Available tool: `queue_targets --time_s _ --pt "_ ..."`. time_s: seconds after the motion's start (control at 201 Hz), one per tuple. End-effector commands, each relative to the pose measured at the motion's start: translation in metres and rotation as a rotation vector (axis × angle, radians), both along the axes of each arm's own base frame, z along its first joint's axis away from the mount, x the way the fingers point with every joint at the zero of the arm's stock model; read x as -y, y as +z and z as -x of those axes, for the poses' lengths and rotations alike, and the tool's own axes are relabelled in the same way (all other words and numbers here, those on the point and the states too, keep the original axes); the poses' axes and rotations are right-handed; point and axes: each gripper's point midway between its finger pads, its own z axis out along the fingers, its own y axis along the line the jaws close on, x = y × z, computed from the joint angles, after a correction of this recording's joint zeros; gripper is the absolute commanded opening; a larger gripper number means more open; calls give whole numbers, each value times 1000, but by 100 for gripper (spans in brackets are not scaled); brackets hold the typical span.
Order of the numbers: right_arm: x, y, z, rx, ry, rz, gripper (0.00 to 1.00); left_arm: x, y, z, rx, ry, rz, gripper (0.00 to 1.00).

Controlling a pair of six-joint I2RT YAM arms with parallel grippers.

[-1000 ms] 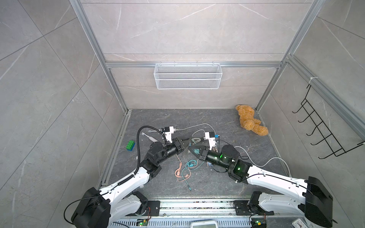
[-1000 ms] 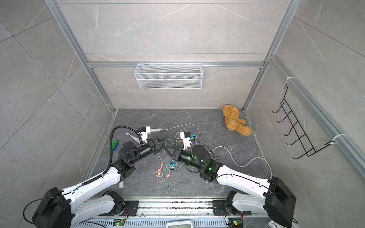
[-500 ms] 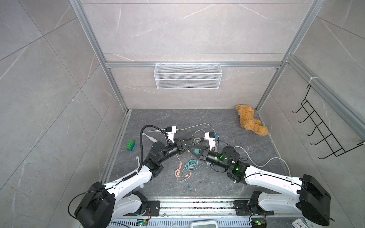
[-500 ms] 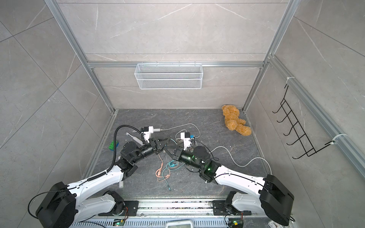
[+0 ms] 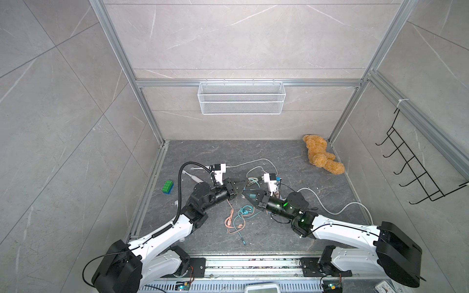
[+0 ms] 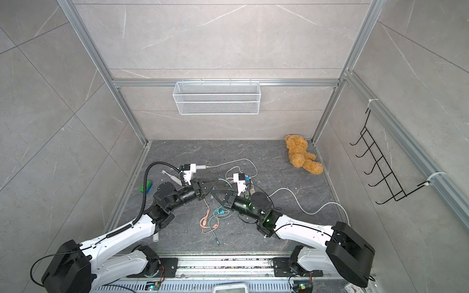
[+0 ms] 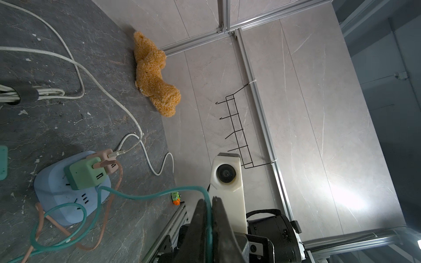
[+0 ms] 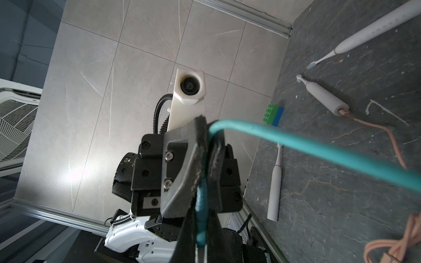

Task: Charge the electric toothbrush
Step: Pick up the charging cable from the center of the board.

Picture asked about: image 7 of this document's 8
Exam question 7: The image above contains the power strip white cord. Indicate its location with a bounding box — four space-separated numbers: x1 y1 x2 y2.
116 133 175 176

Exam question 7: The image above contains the blue power strip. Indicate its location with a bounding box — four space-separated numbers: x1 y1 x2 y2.
34 151 111 226

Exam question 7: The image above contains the pink charger plug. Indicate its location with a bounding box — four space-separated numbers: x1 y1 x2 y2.
86 148 120 175

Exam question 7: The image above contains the green charger plug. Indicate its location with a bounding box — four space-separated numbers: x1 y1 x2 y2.
64 157 107 190

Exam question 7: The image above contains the teal charger plug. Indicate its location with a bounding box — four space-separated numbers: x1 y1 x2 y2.
0 145 8 181

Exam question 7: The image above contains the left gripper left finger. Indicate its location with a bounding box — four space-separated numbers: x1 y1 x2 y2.
173 199 212 263

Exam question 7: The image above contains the orange green toy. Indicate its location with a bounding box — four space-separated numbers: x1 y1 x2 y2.
171 191 181 206

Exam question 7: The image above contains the black wall hook rack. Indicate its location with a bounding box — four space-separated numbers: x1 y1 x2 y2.
215 79 275 169

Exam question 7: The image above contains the white charging cable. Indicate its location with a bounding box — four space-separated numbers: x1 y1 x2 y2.
0 0 145 158

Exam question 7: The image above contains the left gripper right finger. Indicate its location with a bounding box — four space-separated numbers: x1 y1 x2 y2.
212 197 245 263

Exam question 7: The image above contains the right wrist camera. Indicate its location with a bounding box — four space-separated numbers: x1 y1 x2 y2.
208 152 248 234

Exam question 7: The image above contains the brown teddy bear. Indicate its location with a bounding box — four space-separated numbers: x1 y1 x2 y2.
133 31 181 117

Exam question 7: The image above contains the teal charging cable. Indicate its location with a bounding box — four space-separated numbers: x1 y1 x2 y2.
6 185 213 263

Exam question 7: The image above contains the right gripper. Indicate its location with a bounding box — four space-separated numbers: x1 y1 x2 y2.
157 208 303 263

